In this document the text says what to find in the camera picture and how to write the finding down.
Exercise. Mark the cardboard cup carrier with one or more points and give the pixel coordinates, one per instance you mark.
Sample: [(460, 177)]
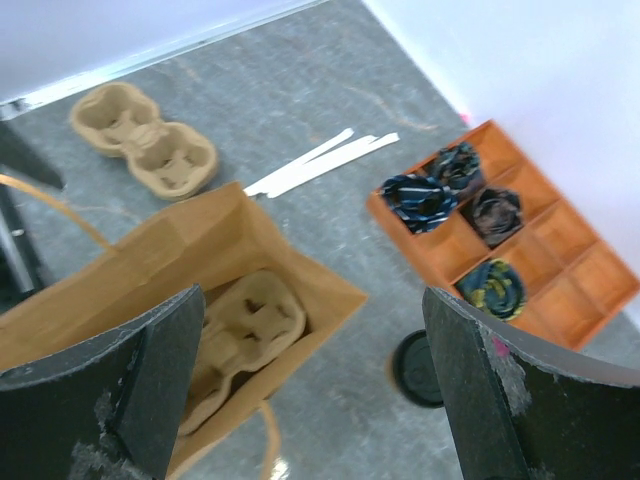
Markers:
[(172, 159), (244, 329)]

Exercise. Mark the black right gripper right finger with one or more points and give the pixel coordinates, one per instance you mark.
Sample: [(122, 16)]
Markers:
[(520, 407)]

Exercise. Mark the black plastic cup lid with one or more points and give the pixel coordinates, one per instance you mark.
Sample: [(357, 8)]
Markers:
[(416, 372)]

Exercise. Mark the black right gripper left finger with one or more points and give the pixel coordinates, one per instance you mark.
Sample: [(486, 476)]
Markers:
[(108, 407)]

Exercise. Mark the white wrapped straw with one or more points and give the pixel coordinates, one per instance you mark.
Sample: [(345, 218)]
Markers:
[(294, 181), (339, 150), (255, 188)]

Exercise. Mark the brown paper bag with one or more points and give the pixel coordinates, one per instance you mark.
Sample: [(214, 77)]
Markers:
[(212, 241)]

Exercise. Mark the orange compartment tray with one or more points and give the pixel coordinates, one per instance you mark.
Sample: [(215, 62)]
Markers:
[(574, 281)]

